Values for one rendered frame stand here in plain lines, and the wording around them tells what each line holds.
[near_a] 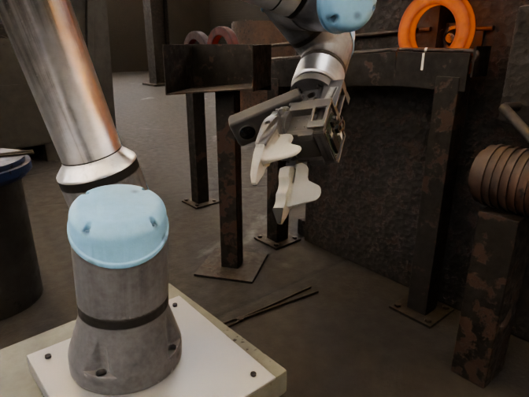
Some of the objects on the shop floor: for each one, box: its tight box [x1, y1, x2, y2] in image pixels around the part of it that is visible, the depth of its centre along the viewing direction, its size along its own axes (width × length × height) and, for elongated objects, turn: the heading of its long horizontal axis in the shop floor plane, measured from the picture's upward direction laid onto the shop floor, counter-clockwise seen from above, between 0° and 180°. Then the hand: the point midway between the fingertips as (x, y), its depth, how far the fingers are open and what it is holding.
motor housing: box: [451, 144, 529, 388], centre depth 92 cm, size 13×22×54 cm, turn 40°
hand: (264, 198), depth 56 cm, fingers open, 7 cm apart
